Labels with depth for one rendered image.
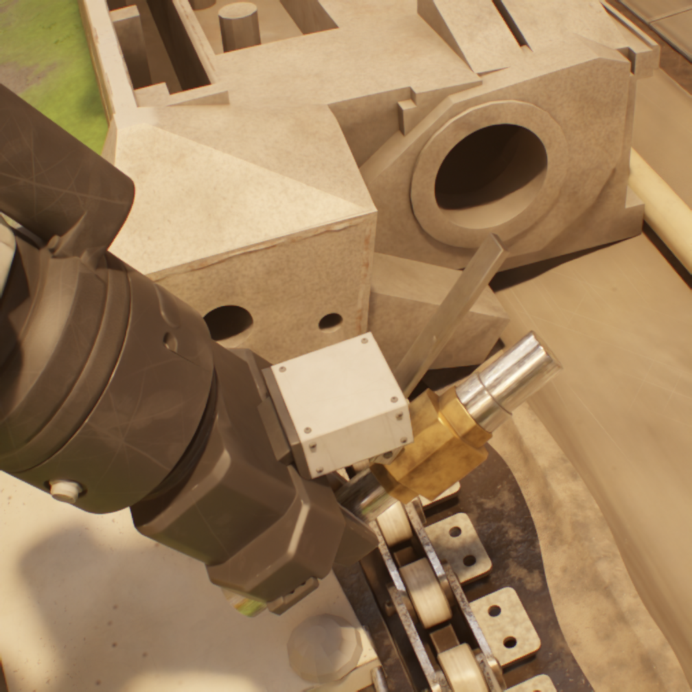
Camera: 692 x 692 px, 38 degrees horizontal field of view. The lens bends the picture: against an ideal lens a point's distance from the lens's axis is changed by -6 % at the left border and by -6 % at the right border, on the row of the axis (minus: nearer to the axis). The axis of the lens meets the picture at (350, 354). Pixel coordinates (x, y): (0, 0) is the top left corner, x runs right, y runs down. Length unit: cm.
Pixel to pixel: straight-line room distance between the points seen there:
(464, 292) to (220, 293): 22
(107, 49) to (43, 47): 254
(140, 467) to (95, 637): 29
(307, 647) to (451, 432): 17
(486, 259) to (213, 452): 12
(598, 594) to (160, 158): 36
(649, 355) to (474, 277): 34
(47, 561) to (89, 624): 6
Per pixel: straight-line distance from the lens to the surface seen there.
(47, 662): 65
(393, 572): 61
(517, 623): 62
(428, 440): 45
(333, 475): 48
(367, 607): 62
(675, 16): 109
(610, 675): 62
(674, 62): 103
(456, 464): 46
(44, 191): 34
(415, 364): 42
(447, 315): 42
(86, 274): 34
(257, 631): 60
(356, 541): 47
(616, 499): 66
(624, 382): 72
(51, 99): 292
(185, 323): 37
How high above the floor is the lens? 131
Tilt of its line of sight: 46 degrees down
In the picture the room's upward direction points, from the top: 19 degrees counter-clockwise
